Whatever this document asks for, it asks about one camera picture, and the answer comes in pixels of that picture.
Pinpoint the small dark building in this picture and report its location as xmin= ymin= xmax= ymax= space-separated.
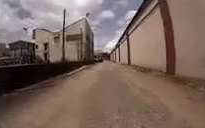
xmin=8 ymin=40 xmax=37 ymax=65

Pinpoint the street lamp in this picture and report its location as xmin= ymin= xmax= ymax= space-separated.
xmin=22 ymin=26 xmax=29 ymax=42

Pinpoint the pale kerb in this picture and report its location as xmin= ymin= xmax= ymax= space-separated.
xmin=13 ymin=64 xmax=88 ymax=93

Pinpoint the beige building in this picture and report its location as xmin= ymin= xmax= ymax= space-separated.
xmin=31 ymin=17 xmax=95 ymax=64

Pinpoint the tall pole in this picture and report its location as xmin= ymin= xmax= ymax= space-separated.
xmin=61 ymin=8 xmax=67 ymax=63

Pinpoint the beige wall with brown pillars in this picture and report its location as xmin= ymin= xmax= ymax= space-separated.
xmin=109 ymin=0 xmax=205 ymax=82

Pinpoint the vehicle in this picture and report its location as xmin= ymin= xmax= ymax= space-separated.
xmin=93 ymin=55 xmax=104 ymax=63

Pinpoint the dark low wall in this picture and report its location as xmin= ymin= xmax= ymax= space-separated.
xmin=0 ymin=59 xmax=95 ymax=96

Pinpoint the brown dirt road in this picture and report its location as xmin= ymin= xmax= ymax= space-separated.
xmin=0 ymin=60 xmax=205 ymax=128

